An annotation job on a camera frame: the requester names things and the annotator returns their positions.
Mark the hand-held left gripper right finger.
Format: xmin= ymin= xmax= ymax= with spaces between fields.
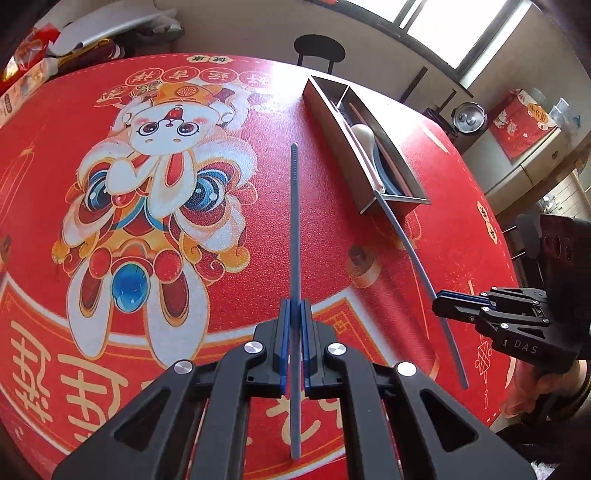
xmin=300 ymin=299 xmax=536 ymax=480

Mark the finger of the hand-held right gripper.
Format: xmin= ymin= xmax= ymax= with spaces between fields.
xmin=431 ymin=301 xmax=540 ymax=328
xmin=436 ymin=286 xmax=551 ymax=309

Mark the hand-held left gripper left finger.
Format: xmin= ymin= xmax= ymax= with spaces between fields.
xmin=52 ymin=299 xmax=294 ymax=480

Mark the blue chopstick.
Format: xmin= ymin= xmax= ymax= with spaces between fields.
xmin=373 ymin=190 xmax=469 ymax=389
xmin=288 ymin=143 xmax=303 ymax=460

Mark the white spoon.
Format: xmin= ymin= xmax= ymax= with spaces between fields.
xmin=352 ymin=124 xmax=386 ymax=192

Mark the pink chopstick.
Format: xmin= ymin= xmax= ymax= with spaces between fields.
xmin=347 ymin=102 xmax=370 ymax=127

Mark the metal utensil tray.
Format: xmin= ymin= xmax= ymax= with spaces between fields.
xmin=302 ymin=73 xmax=430 ymax=217

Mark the person's right hand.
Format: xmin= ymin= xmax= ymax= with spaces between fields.
xmin=536 ymin=362 xmax=588 ymax=408

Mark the cream refrigerator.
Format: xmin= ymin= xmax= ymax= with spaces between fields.
xmin=462 ymin=88 xmax=591 ymax=217

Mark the red printed fridge cloth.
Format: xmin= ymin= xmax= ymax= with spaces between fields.
xmin=488 ymin=90 xmax=561 ymax=161

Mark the dark electric pressure cooker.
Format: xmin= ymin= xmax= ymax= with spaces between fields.
xmin=422 ymin=102 xmax=489 ymax=151

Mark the clear plastic jug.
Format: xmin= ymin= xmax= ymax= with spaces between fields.
xmin=551 ymin=97 xmax=578 ymax=130

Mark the red printed table mat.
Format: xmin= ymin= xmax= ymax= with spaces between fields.
xmin=0 ymin=53 xmax=522 ymax=480

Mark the dark framed window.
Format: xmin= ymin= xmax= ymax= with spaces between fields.
xmin=323 ymin=0 xmax=541 ymax=90

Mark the grey rolled sheet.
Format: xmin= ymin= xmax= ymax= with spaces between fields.
xmin=53 ymin=0 xmax=183 ymax=47

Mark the pink printed box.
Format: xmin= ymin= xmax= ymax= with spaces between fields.
xmin=0 ymin=58 xmax=51 ymax=125

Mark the red snack bag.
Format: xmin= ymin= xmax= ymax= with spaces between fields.
xmin=2 ymin=25 xmax=63 ymax=81

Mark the black folded frame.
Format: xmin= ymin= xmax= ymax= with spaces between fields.
xmin=401 ymin=67 xmax=458 ymax=112

